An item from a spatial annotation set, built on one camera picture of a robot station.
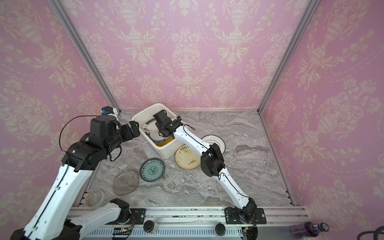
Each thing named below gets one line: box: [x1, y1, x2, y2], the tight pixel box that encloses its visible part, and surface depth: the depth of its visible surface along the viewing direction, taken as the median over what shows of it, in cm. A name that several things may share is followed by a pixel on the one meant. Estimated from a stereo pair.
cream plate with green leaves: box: [174, 144, 201, 170], surface depth 96 cm
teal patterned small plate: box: [139, 157, 165, 183], surface depth 91 cm
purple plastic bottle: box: [290, 221, 330, 239], surface depth 60 cm
